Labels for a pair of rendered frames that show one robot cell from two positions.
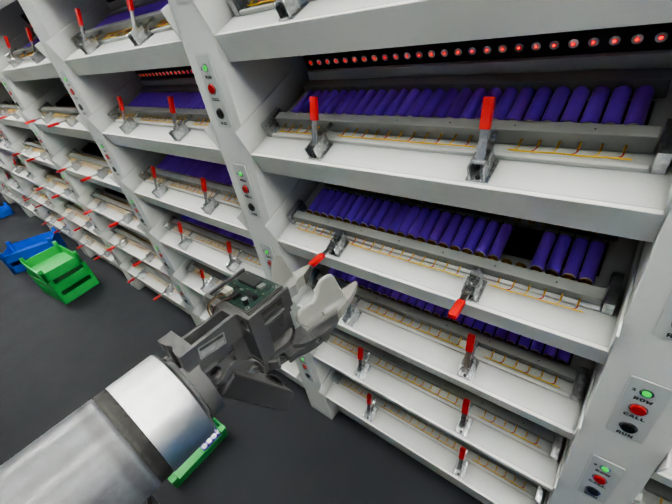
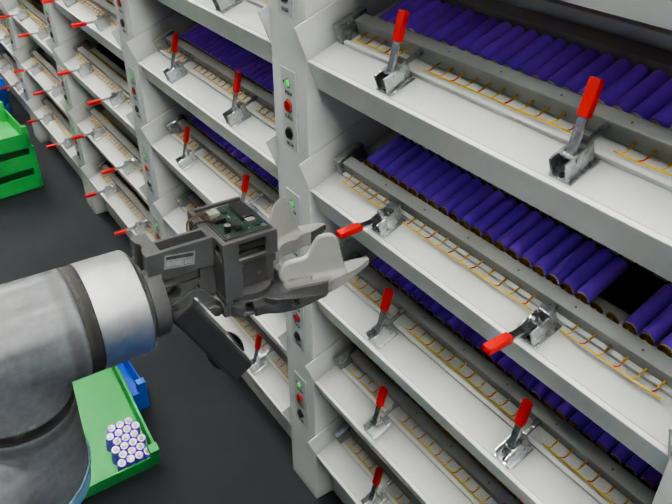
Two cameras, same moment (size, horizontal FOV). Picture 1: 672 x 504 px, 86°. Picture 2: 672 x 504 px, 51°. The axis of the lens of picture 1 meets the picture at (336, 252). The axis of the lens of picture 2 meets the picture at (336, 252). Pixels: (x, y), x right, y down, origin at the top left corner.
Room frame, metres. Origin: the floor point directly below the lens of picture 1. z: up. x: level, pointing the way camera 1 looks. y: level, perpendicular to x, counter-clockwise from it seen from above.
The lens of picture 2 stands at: (-0.21, -0.10, 1.23)
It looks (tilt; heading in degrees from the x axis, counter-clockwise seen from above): 34 degrees down; 11
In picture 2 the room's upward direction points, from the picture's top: straight up
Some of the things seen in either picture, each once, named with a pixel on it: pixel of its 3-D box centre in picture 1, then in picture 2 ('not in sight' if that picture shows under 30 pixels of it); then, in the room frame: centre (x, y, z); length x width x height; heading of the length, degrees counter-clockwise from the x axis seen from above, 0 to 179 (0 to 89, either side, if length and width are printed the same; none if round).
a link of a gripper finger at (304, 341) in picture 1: (300, 332); (279, 290); (0.28, 0.06, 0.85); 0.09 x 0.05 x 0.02; 118
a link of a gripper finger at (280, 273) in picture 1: (283, 276); (284, 224); (0.36, 0.07, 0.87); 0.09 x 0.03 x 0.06; 153
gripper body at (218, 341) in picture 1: (236, 339); (206, 269); (0.26, 0.12, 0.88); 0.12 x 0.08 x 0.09; 136
